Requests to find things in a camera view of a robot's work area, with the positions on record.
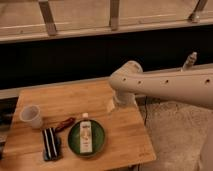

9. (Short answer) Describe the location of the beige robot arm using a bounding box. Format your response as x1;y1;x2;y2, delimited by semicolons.
108;61;213;110

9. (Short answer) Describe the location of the white bottle with label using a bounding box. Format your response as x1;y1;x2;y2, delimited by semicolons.
80;113;93;153

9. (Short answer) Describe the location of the green round plate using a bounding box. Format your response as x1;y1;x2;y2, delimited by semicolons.
68;120;106;157

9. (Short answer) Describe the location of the wooden table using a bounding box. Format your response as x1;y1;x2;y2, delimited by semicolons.
0;80;156;171

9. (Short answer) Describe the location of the translucent plastic cup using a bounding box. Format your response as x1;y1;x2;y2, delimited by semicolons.
19;105;43;129

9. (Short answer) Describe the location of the middle metal railing strut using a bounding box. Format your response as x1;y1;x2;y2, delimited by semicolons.
109;0;120;31

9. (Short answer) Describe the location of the metal railing strut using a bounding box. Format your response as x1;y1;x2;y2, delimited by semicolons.
188;0;208;23
109;0;120;31
38;0;57;36

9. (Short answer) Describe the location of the left metal railing strut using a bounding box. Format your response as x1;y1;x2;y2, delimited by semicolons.
38;0;57;36

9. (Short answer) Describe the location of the right metal railing strut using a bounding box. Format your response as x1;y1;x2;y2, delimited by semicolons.
188;0;208;23

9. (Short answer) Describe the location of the grey bracket post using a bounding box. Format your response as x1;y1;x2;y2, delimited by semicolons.
181;52;197;71

